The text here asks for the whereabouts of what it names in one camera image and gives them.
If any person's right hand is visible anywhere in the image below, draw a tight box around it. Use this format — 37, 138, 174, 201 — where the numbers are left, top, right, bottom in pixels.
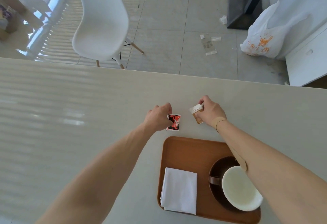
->
198, 95, 227, 130

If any person's left hand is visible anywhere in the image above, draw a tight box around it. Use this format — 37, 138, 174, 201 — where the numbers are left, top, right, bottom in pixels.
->
143, 103, 173, 132

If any red sauce packet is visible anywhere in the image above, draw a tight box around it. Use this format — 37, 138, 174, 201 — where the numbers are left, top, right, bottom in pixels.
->
166, 114, 181, 131

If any brown and white sauce packet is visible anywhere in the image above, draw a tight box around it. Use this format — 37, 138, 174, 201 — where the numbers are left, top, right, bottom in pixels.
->
189, 104, 204, 125

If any person's left forearm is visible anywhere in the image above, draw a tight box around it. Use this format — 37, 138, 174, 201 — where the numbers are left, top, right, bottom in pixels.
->
34, 124, 157, 224

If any beige elbow patch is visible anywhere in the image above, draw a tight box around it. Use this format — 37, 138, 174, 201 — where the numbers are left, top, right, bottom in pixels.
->
230, 148, 248, 173

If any person's right forearm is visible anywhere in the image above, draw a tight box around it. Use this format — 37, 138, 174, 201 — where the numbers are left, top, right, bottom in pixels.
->
216, 120, 327, 224

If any beige adhesive bandage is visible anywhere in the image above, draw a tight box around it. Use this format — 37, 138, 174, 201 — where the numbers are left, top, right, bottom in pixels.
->
211, 116, 227, 130

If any brown rectangular tray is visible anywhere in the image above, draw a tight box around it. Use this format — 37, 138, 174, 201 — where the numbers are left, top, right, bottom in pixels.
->
157, 136, 261, 224

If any clear plastic wrapper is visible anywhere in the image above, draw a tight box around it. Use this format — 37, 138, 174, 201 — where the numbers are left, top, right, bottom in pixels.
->
200, 34, 222, 56

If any dark brown round plate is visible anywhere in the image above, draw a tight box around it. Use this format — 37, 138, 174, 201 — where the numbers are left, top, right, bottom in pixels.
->
209, 156, 246, 212

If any white folded napkin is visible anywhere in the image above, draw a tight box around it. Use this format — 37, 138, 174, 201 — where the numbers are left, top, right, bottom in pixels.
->
160, 167, 198, 215

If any white plastic shopping bag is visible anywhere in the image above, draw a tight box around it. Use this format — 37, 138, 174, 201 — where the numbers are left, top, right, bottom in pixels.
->
240, 1, 311, 59

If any white bowl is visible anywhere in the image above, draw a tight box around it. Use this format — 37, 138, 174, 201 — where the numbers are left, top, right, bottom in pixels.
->
222, 166, 263, 212

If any black stand base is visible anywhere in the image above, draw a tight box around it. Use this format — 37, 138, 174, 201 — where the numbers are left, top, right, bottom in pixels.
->
227, 0, 274, 30

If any white plastic chair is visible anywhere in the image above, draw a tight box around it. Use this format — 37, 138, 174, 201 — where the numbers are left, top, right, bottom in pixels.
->
72, 0, 144, 70

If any white cabinet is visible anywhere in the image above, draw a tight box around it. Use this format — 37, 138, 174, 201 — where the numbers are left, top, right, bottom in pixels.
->
285, 24, 327, 87

